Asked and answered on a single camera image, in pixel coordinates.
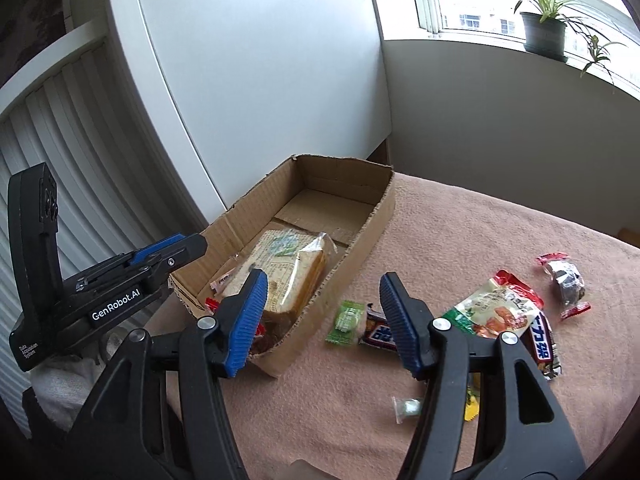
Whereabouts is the brown chocolate bar packet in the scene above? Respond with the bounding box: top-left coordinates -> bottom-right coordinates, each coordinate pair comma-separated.
520,310 -> 563,381
357,304 -> 401,352

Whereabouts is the potted spider plant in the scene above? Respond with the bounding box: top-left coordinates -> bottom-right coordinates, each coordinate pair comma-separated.
504,0 -> 583,56

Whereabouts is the dark candy with red wrapper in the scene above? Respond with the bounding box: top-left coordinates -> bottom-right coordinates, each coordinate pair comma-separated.
536,252 -> 592,321

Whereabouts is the white window frame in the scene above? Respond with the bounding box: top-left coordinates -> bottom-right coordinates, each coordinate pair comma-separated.
365,0 -> 640,96

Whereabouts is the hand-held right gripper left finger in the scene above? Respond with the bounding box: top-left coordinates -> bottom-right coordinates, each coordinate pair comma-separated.
65,269 -> 271,480

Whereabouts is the yellow wrapped candy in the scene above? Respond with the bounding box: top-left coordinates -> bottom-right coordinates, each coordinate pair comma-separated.
462,372 -> 481,422

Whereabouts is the small red snack packet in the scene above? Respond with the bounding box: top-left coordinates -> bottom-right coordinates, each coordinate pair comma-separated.
204,297 -> 268,341

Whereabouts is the person's left hand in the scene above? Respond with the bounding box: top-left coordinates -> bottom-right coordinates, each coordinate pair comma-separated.
30,327 -> 168,433

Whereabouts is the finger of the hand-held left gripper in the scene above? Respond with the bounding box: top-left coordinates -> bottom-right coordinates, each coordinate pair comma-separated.
125,232 -> 209,273

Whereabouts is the red and green snack pouch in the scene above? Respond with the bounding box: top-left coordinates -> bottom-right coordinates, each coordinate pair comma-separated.
440,269 -> 545,341

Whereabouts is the clear wrapped candy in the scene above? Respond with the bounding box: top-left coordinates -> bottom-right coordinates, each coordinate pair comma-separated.
392,396 -> 426,425

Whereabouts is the cardboard box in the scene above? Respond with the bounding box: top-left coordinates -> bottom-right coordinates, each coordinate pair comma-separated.
169,154 -> 396,378

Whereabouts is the green candy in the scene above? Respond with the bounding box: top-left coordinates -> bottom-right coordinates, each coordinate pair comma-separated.
326,300 -> 362,346

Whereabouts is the white cabinet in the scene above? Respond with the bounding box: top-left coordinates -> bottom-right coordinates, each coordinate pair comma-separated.
65,0 -> 393,221

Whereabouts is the white slatted radiator cover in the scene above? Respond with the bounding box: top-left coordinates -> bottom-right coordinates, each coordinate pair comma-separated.
0,20 -> 208,411

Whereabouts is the bagged sliced bread loaf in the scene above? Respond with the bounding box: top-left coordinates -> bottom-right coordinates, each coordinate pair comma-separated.
220,229 -> 328,331

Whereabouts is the small pink snack packet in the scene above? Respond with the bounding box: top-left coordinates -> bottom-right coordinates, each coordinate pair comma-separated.
210,269 -> 237,294

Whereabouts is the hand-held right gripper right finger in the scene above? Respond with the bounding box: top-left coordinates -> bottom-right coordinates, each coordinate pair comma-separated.
378,271 -> 588,480

